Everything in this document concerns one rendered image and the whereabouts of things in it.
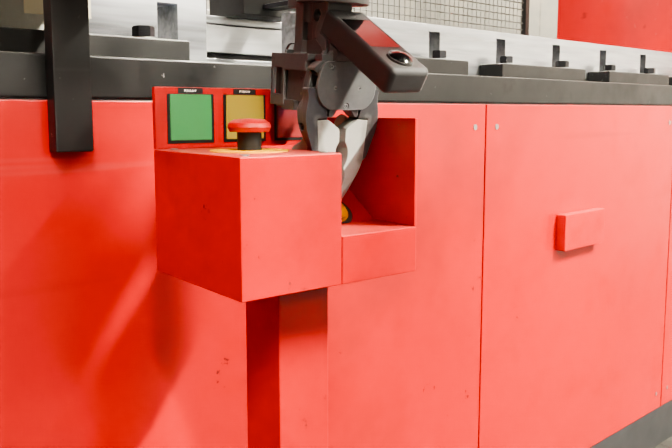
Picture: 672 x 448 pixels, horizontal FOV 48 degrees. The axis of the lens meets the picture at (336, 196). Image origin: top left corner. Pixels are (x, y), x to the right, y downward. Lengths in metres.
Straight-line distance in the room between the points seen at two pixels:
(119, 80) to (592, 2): 2.20
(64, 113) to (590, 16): 2.28
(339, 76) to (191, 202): 0.18
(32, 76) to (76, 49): 0.05
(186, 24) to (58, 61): 0.28
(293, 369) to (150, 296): 0.23
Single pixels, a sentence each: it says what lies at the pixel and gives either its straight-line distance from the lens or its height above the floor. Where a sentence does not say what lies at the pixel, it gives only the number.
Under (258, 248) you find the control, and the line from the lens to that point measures 0.62.
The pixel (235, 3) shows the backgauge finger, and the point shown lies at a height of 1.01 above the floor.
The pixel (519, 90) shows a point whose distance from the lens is 1.37.
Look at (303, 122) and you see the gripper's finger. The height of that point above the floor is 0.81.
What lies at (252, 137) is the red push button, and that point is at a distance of 0.68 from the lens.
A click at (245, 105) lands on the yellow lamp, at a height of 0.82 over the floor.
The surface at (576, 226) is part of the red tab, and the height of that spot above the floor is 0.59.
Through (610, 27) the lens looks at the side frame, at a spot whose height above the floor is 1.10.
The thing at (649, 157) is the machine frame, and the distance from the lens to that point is 1.82.
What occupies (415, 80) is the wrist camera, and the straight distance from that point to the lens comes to 0.68.
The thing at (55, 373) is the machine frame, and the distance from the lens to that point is 0.87.
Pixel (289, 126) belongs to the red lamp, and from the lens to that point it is 0.82.
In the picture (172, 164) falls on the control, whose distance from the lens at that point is 0.71.
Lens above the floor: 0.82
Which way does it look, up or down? 6 degrees down
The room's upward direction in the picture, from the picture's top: straight up
